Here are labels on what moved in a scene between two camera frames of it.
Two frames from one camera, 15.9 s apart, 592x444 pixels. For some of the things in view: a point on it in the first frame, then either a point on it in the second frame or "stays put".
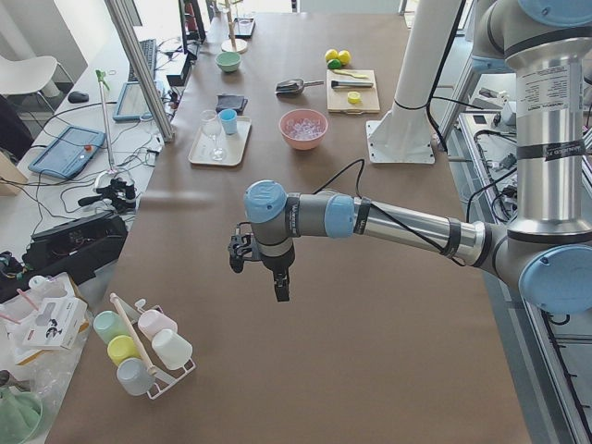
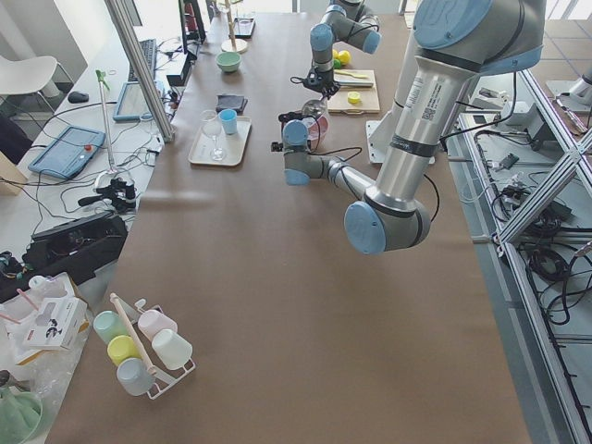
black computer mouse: x=78 y=97 stays put
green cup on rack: x=108 y=325 stays put
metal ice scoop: x=294 y=87 to x=314 y=107
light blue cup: x=228 y=117 stays put
